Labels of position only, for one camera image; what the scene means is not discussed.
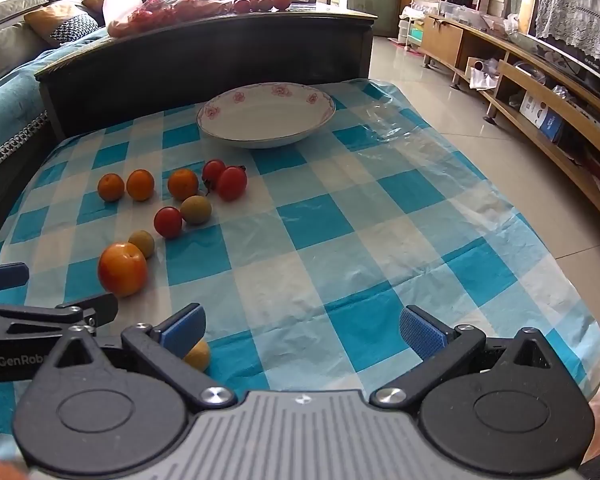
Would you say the tan longan fruit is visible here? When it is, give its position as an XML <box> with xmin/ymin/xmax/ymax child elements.
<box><xmin>183</xmin><ymin>339</ymin><xmax>211</xmax><ymax>373</ymax></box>

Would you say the pile of red fruits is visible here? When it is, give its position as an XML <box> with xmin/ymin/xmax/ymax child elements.
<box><xmin>233</xmin><ymin>0</ymin><xmax>292</xmax><ymax>14</ymax></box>

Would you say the large orange-red tomato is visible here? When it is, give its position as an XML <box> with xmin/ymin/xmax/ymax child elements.
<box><xmin>97</xmin><ymin>242</ymin><xmax>148</xmax><ymax>298</ymax></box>

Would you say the small tan longan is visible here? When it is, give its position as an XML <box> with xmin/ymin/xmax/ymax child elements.
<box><xmin>128</xmin><ymin>230</ymin><xmax>155</xmax><ymax>259</ymax></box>

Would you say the red cherry tomato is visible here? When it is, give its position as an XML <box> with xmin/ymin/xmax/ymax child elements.
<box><xmin>215</xmin><ymin>166</ymin><xmax>248</xmax><ymax>202</ymax></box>
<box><xmin>201</xmin><ymin>158</ymin><xmax>226</xmax><ymax>193</ymax></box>
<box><xmin>154</xmin><ymin>206</ymin><xmax>183</xmax><ymax>240</ymax></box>

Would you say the small orange far left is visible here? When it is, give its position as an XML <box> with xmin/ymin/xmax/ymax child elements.
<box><xmin>97</xmin><ymin>174</ymin><xmax>125</xmax><ymax>203</ymax></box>

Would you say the small orange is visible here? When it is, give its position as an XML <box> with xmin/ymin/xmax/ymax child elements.
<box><xmin>126</xmin><ymin>169</ymin><xmax>155</xmax><ymax>202</ymax></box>
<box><xmin>97</xmin><ymin>174</ymin><xmax>125</xmax><ymax>203</ymax></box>
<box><xmin>166</xmin><ymin>168</ymin><xmax>199</xmax><ymax>202</ymax></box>

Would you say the greenish tan longan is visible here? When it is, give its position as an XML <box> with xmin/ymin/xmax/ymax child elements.
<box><xmin>180</xmin><ymin>195</ymin><xmax>212</xmax><ymax>226</ymax></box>

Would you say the blue white checkered tablecloth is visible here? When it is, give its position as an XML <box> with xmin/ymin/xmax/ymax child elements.
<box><xmin>0</xmin><ymin>78</ymin><xmax>600</xmax><ymax>438</ymax></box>

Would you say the red cherry tomato front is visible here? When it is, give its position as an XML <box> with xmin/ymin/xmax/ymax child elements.
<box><xmin>215</xmin><ymin>166</ymin><xmax>248</xmax><ymax>202</ymax></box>

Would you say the red cherry tomato rear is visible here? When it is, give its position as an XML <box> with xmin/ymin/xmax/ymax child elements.
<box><xmin>201</xmin><ymin>158</ymin><xmax>226</xmax><ymax>193</ymax></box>

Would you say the grey green sofa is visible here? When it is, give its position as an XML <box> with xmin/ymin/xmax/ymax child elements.
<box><xmin>0</xmin><ymin>0</ymin><xmax>106</xmax><ymax>89</ymax></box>

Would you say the white floral porcelain bowl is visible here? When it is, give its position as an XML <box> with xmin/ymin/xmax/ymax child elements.
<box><xmin>197</xmin><ymin>82</ymin><xmax>336</xmax><ymax>148</ymax></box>

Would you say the dark wooden coffee table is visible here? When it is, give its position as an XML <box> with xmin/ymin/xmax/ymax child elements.
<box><xmin>35</xmin><ymin>6</ymin><xmax>375</xmax><ymax>140</ymax></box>

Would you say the orange patterned cushion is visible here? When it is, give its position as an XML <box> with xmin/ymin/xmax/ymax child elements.
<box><xmin>24</xmin><ymin>4</ymin><xmax>99</xmax><ymax>47</ymax></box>

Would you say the long wooden TV cabinet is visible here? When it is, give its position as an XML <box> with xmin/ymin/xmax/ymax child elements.
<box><xmin>419</xmin><ymin>16</ymin><xmax>600</xmax><ymax>212</ymax></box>

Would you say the white plastic drawer unit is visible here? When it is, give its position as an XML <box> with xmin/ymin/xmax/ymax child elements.
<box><xmin>398</xmin><ymin>6</ymin><xmax>426</xmax><ymax>50</ymax></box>

